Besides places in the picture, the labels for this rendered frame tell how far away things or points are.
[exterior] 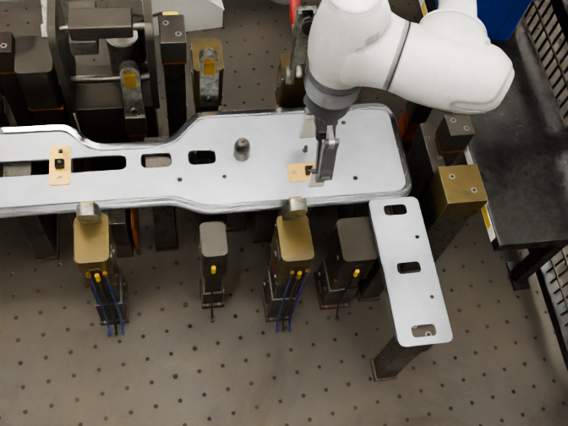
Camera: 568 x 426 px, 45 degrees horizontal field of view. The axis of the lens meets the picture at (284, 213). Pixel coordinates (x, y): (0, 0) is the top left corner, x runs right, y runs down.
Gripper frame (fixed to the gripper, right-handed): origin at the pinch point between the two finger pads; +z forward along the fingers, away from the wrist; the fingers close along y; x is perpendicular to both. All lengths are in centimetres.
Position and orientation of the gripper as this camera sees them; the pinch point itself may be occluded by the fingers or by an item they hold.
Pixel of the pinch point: (312, 155)
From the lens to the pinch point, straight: 127.0
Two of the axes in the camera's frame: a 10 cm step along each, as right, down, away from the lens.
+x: -9.8, 0.7, -1.6
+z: -1.1, 4.4, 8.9
